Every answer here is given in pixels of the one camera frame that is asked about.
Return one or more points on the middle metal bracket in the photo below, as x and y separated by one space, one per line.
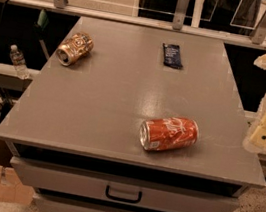
180 14

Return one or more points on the gold crushed soda can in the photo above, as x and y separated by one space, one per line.
74 48

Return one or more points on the grey upper drawer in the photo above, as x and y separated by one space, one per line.
92 184

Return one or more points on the clear plastic water bottle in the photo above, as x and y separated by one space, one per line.
19 63

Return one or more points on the black upper drawer handle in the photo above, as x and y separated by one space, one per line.
121 196

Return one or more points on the brown cardboard box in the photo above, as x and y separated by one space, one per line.
11 188

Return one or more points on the red coke can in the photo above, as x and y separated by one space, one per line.
167 134

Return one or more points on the grey cabinet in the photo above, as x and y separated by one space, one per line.
89 116

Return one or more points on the dark blue rxbar wrapper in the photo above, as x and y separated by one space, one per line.
172 56

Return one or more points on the green handled tool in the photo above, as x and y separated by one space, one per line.
39 28

